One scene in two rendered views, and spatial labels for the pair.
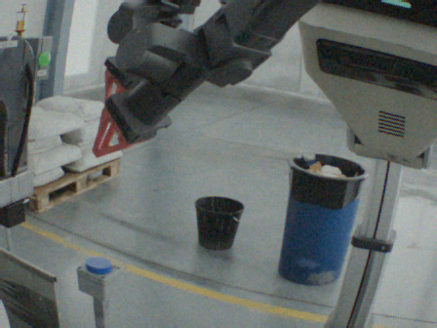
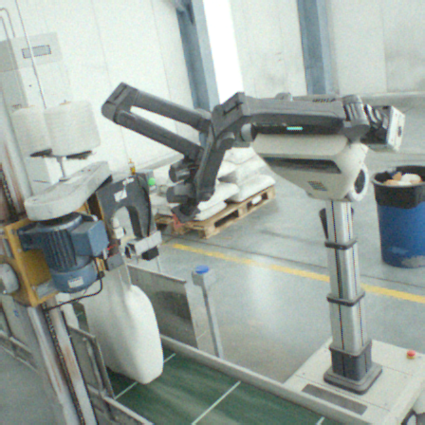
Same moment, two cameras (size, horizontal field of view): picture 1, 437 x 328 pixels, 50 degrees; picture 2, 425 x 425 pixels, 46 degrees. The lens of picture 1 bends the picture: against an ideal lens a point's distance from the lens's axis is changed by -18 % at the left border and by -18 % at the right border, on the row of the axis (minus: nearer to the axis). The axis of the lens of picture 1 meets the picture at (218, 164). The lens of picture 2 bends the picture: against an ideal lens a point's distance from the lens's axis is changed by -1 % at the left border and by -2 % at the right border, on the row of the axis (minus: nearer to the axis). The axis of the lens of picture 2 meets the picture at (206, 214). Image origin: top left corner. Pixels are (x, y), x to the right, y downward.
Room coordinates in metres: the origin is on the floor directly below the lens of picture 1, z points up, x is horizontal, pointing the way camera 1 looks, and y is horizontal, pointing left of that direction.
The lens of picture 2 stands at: (-0.83, -0.67, 1.81)
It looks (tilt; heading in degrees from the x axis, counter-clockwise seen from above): 19 degrees down; 24
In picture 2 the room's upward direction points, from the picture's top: 11 degrees counter-clockwise
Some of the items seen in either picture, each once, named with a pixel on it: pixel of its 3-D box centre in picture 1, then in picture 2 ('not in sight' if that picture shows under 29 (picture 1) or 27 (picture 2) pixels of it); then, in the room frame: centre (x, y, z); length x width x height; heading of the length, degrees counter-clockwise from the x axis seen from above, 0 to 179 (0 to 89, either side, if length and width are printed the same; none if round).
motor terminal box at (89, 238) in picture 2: not in sight; (90, 241); (0.42, 0.33, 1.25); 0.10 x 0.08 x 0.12; 3
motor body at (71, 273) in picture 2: not in sight; (67, 253); (0.42, 0.44, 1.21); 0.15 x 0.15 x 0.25
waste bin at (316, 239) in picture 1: (320, 221); (406, 216); (2.83, -0.60, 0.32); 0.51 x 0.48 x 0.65; 158
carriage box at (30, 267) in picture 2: not in sight; (43, 246); (0.54, 0.65, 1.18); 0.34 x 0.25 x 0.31; 158
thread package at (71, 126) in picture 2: not in sight; (72, 127); (0.56, 0.39, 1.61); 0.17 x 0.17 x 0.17
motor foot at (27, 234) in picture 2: not in sight; (41, 235); (0.42, 0.53, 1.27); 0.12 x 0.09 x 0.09; 158
